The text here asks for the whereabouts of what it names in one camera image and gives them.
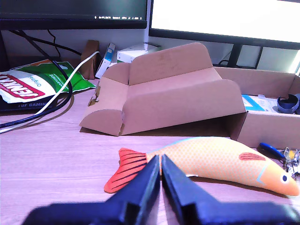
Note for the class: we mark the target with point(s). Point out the small brown cardboard piece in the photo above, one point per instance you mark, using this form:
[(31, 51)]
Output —
[(90, 54)]

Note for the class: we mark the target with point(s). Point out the brown cardboard box with lid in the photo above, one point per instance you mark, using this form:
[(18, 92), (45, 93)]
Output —
[(175, 103)]

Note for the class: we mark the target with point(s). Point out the green and white snack bag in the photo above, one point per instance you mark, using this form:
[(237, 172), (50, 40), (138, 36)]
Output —
[(28, 86)]

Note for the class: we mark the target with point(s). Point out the blue and white packet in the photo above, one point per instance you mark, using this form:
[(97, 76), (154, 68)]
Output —
[(253, 104)]

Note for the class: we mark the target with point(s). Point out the dark grey tape roll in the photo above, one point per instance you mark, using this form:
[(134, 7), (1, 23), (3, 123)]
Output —
[(282, 106)]

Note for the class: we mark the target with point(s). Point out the dark screen computer monitor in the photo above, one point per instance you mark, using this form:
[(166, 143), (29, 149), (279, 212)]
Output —
[(70, 9)]

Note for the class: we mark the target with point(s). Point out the black TUF Gaming box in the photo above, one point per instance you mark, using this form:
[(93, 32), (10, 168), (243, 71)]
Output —
[(30, 106)]

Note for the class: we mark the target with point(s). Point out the key bunch with blue tags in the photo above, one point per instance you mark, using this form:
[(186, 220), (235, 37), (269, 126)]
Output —
[(272, 148)]

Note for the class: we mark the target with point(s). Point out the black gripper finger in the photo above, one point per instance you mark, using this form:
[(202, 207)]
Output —
[(185, 194), (138, 192)]

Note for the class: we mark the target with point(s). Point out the white screen Huawei monitor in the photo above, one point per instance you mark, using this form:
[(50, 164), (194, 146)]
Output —
[(222, 18)]

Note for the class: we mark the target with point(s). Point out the blue and white slim box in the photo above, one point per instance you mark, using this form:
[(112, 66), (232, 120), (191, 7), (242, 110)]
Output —
[(106, 58)]

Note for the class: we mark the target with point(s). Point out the orange fish plush toy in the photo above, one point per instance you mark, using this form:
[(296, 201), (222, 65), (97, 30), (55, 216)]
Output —
[(211, 159)]

